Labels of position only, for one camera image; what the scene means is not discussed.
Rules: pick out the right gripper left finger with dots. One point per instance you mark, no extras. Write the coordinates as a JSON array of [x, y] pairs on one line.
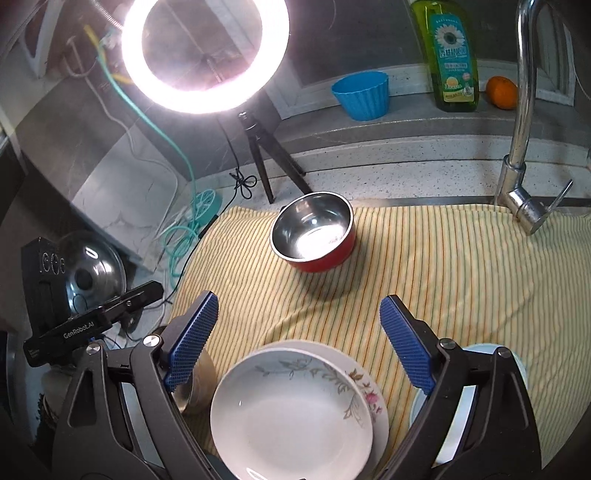
[[95, 437]]

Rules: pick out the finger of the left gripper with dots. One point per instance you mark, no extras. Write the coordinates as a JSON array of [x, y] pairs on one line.
[[57, 345]]

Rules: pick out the large steel bowl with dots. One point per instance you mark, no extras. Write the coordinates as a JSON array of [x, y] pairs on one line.
[[196, 393]]

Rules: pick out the pink floral white plate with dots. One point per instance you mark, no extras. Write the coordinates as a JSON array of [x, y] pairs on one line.
[[370, 389]]

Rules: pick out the steel pot lid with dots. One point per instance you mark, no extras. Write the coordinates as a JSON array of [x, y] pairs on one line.
[[94, 271]]

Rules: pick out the striped yellow towel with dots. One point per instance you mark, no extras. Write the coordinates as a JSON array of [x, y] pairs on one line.
[[468, 271]]

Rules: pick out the teal round power strip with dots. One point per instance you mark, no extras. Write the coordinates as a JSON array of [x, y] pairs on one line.
[[205, 206]]

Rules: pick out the grey leaf white plate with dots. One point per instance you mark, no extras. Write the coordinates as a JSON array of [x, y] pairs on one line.
[[285, 413]]

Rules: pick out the chrome faucet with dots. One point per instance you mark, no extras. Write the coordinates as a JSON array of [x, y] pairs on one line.
[[529, 212]]

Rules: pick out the red steel bowl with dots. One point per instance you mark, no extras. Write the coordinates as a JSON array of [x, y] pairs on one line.
[[315, 232]]

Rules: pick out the black tripod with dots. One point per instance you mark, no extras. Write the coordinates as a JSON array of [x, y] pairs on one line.
[[261, 139]]

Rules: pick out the orange fruit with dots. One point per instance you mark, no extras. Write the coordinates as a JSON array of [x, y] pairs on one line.
[[502, 93]]

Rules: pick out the blue ribbed cup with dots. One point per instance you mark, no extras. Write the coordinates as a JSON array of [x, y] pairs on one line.
[[365, 96]]

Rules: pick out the green dish soap bottle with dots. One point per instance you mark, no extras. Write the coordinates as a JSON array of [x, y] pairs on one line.
[[443, 28]]

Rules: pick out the ring light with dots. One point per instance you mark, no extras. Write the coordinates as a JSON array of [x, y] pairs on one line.
[[226, 94]]

